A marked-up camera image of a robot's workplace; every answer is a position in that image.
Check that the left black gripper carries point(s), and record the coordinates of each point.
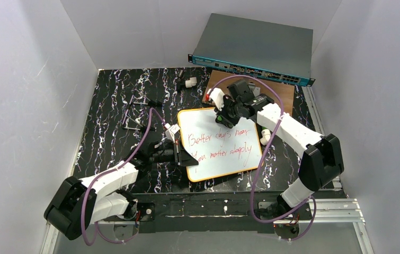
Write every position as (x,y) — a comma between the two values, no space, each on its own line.
(178,154)

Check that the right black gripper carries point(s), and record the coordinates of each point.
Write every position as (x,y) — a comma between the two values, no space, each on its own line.
(225,112)

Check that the yellow-framed whiteboard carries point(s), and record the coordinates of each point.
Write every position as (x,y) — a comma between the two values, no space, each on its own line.
(219,150)

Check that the green bone-shaped eraser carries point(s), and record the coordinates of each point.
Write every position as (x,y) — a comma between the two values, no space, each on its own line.
(225,122)

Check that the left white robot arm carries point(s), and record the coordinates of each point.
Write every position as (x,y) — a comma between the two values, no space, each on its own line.
(78,203)

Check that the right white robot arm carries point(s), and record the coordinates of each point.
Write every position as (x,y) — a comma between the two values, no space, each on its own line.
(321,155)

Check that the wooden board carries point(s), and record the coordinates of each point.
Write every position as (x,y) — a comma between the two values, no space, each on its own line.
(285,91)

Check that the black and white marker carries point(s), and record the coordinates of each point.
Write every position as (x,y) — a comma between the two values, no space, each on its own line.
(181,83)

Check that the grey metal bracket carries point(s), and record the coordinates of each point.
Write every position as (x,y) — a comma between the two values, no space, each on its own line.
(255,89)

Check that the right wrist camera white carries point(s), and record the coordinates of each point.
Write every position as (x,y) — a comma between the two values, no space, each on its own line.
(215,96)

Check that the teal network switch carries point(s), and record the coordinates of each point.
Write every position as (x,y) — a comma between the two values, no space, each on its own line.
(270,51)

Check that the aluminium frame rail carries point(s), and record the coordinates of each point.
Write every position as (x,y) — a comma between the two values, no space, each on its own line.
(217,224)

